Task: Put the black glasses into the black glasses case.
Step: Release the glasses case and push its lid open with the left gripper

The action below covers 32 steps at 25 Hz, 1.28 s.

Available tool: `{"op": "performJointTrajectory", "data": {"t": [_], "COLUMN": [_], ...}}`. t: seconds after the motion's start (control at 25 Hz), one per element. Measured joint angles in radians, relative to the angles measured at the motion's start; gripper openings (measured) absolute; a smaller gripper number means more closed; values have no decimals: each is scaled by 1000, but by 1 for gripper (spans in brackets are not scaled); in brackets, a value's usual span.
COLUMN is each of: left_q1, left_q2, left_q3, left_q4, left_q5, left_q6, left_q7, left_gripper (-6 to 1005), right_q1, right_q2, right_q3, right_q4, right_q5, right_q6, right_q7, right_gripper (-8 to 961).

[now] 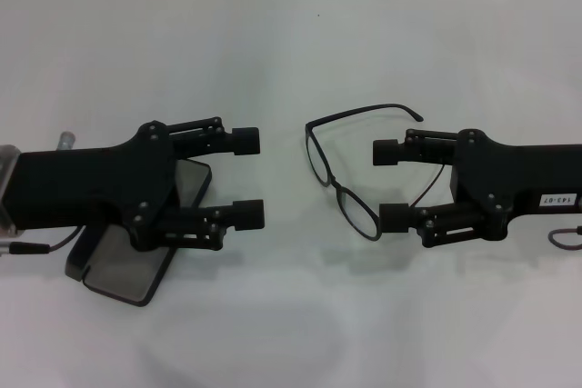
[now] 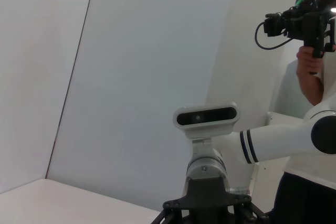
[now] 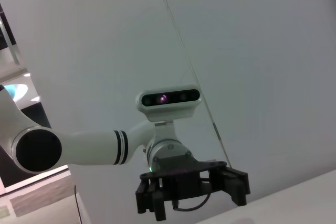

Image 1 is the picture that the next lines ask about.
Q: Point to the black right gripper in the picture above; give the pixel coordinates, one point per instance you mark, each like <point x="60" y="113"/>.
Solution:
<point x="514" y="179"/>

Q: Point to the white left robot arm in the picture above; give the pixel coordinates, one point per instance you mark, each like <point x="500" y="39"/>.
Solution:
<point x="7" y="179"/>

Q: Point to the black glasses case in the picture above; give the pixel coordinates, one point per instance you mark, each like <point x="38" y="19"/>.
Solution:
<point x="118" y="270"/>

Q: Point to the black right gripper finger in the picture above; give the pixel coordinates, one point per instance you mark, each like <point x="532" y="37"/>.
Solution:
<point x="249" y="214"/>

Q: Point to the white number label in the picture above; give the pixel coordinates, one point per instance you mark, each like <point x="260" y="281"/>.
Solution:
<point x="557" y="200"/>

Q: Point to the black glasses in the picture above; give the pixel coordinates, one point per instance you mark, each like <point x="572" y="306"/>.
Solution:
<point x="334" y="182"/>

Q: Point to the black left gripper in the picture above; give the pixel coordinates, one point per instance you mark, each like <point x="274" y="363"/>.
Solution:
<point x="91" y="183"/>

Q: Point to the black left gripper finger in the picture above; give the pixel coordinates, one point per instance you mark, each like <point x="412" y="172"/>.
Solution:
<point x="245" y="140"/>

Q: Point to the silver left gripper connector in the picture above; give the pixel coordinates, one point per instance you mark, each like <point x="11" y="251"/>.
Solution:
<point x="66" y="140"/>

